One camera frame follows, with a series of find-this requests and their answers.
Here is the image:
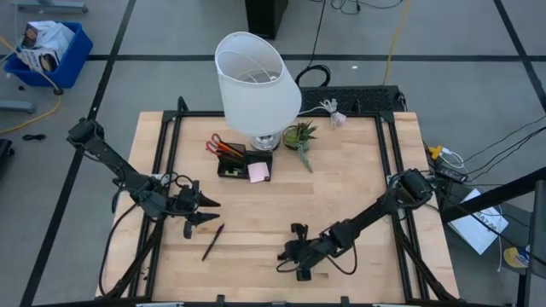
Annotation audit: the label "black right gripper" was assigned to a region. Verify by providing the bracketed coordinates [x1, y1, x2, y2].
[276, 222, 339, 282]

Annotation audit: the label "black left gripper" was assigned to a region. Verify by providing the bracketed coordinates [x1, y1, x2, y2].
[168, 178, 222, 240]

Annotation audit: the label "black pen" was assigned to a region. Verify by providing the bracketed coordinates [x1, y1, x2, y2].
[200, 223, 226, 263]

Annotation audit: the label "red handled scissors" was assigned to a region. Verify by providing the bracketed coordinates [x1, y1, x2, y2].
[204, 132, 231, 161]

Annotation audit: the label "pink sticky note pad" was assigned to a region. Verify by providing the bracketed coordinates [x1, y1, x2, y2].
[247, 160, 271, 185]

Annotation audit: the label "black mesh desk organizer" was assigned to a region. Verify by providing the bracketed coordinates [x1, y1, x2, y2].
[216, 142, 274, 183]

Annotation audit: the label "potted succulent plant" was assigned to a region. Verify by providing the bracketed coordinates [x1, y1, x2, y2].
[282, 120, 319, 174]

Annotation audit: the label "white shade silver table lamp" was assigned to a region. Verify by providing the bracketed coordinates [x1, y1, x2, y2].
[213, 31, 303, 153]

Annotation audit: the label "black perforated panel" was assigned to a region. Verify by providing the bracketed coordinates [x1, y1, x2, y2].
[300, 84, 405, 115]

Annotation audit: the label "black power brick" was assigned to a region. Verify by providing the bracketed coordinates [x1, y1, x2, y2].
[434, 165, 468, 184]

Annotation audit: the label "white paper box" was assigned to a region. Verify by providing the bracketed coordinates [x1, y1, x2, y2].
[447, 188, 510, 256]

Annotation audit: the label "blue plastic bin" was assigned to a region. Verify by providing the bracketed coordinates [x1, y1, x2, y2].
[3, 21, 94, 90]

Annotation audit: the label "black computer tower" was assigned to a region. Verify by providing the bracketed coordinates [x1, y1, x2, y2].
[244, 0, 289, 41]

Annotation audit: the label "black case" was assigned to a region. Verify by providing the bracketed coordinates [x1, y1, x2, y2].
[0, 138, 15, 171]

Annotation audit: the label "black diagonal beam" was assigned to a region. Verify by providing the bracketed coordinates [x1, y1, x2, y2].
[439, 165, 546, 225]

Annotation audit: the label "grey metal stand foot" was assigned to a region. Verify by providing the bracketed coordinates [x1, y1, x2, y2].
[0, 100, 36, 114]
[15, 0, 89, 14]

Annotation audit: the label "white printed cardboard box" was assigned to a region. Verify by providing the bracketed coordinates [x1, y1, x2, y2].
[19, 49, 61, 73]
[19, 20, 76, 61]

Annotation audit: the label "yellow tape roll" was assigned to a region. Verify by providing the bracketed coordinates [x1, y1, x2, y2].
[502, 246, 531, 269]

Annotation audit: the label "black aluminium table frame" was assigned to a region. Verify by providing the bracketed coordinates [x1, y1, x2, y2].
[96, 96, 460, 307]

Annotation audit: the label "black arm base cable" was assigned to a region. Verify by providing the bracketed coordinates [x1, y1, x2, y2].
[98, 200, 142, 296]

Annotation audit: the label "bundled white lamp cord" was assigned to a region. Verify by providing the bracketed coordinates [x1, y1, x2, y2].
[298, 97, 347, 129]

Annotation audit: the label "yellow floor cable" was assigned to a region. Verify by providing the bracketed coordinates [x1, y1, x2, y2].
[0, 36, 63, 136]

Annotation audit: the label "black coiled power cable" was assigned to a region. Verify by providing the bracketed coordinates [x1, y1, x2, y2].
[296, 0, 332, 88]

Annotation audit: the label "white looped cable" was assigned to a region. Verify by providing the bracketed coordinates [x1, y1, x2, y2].
[439, 147, 465, 171]

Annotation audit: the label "yellow hanging cable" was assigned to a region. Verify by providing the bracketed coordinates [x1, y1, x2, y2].
[382, 0, 411, 85]

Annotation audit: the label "black straight floor cable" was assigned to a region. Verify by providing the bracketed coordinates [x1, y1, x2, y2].
[463, 114, 546, 163]

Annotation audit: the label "dark grey post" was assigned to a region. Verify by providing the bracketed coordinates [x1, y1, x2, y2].
[523, 178, 546, 307]

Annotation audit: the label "black tangled floor cable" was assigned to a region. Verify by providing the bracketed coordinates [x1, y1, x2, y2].
[309, 0, 405, 15]

